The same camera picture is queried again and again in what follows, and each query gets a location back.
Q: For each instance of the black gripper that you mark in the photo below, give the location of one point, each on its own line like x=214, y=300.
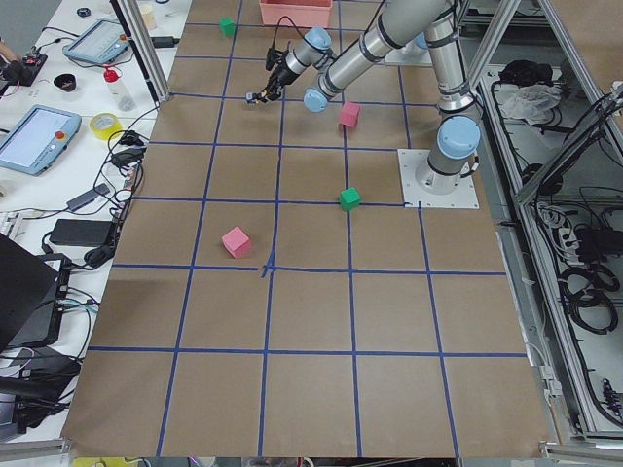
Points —
x=280, y=76

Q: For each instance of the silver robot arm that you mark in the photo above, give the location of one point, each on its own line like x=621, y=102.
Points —
x=395, y=25

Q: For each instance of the pink cube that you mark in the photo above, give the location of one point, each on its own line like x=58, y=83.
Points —
x=349, y=114
x=237, y=242

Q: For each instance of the green cube far corner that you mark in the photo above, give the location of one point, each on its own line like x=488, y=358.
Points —
x=227, y=27

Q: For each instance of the pink plastic bin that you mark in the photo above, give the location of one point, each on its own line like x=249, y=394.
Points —
x=306, y=13

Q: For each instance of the green cube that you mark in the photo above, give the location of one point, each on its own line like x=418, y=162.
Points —
x=349, y=199

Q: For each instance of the pink cube near centre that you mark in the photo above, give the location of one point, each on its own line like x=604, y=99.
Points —
x=237, y=242

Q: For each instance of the clear squeeze bottle red cap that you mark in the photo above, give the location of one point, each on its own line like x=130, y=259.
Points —
x=118, y=89

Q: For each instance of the yellow tape roll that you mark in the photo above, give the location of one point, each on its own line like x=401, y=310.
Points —
x=105, y=125

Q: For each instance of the teach pendant upper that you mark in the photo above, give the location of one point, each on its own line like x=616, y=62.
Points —
x=101, y=44

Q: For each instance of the teach pendant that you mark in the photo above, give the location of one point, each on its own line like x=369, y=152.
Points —
x=101, y=44
x=38, y=139

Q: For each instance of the black power adapter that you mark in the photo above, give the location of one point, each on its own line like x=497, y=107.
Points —
x=76, y=232

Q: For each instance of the teach pendant lower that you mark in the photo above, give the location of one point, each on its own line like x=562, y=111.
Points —
x=38, y=139

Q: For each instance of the white crumpled cloth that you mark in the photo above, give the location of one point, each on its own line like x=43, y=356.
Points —
x=534, y=104

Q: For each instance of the black laptop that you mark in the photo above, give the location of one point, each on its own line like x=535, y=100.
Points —
x=32, y=288

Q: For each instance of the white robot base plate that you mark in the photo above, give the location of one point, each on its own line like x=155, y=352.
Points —
x=424, y=188

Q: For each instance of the aluminium frame post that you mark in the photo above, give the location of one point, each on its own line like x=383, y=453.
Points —
x=129, y=16

